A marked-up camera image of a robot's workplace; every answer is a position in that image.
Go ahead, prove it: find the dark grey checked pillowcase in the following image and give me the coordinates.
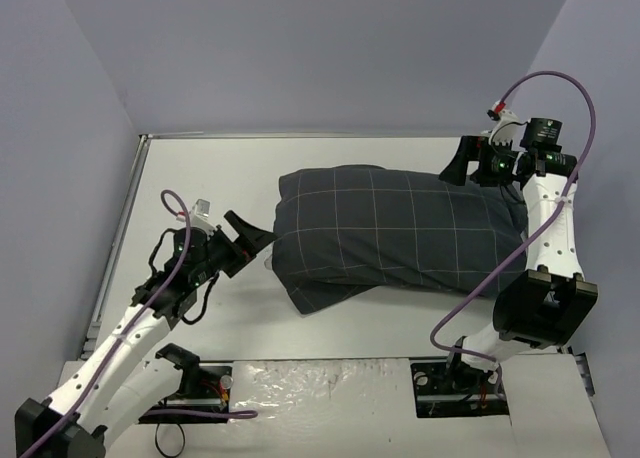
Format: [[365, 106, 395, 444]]
[[271, 165, 528, 315]]

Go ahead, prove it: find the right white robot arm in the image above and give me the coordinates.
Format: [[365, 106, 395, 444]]
[[439, 118, 598, 391]]

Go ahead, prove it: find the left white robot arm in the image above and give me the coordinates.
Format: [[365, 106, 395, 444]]
[[14, 211, 277, 457]]

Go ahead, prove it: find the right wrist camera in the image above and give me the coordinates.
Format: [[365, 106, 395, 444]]
[[487, 101, 523, 146]]

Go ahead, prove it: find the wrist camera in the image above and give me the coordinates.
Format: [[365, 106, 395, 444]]
[[177, 199, 215, 234], [487, 101, 523, 146]]

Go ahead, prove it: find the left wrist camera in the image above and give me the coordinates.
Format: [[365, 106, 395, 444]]
[[177, 199, 215, 234]]

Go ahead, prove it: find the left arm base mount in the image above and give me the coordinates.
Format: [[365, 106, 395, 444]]
[[139, 365, 232, 425]]

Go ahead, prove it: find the black cable loop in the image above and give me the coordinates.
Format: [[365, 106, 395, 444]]
[[152, 420, 184, 458]]

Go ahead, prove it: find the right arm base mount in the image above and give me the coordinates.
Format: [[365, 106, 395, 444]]
[[410, 359, 509, 419]]

